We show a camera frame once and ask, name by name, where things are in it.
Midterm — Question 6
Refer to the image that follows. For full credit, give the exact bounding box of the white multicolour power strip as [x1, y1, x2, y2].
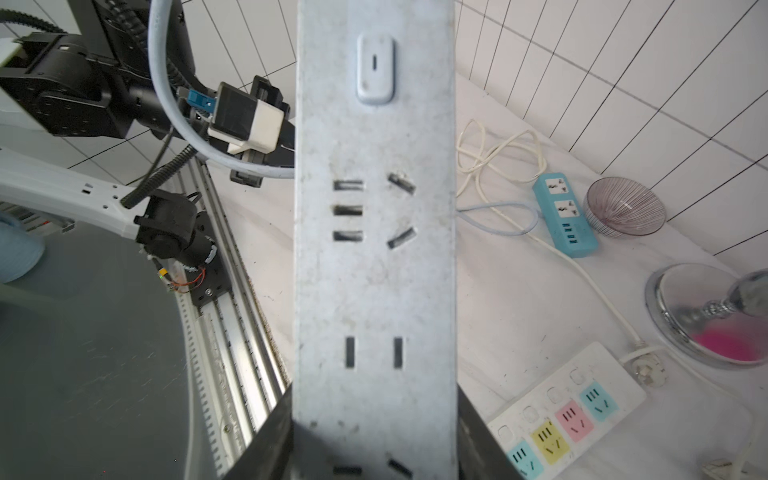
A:
[487, 342, 647, 479]

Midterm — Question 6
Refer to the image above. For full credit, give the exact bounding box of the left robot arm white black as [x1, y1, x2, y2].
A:
[1, 1, 297, 267]

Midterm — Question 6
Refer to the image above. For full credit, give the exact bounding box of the grey power strip cord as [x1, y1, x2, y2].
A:
[147, 0, 541, 238]

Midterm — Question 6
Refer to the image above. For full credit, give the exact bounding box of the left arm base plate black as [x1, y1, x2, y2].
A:
[175, 211, 232, 308]

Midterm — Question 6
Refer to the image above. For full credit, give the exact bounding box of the purple striped glass bowl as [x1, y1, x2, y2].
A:
[583, 177, 667, 238]

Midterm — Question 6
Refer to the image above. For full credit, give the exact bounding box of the white power strip cord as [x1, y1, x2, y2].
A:
[617, 341, 768, 480]

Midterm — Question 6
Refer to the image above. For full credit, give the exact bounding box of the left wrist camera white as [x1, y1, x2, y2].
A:
[183, 83, 285, 155]

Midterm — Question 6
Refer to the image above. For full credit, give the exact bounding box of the chrome glass holder stand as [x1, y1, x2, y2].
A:
[645, 263, 767, 369]

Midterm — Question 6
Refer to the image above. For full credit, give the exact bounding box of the teal power strip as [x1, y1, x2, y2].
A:
[532, 173, 599, 258]

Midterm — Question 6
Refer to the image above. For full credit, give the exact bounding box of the cream cord of teal strip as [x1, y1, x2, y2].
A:
[455, 118, 646, 349]

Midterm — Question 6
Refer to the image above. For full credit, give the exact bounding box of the grey power strip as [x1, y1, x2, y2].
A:
[291, 1, 458, 479]

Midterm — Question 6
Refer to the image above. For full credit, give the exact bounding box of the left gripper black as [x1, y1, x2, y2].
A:
[227, 74, 296, 189]

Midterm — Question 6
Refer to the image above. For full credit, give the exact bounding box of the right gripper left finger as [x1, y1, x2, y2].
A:
[223, 385, 294, 480]

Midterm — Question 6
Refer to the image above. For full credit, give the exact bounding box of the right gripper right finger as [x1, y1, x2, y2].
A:
[457, 387, 522, 480]

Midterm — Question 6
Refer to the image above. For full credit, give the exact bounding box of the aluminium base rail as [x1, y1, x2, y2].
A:
[176, 160, 286, 478]

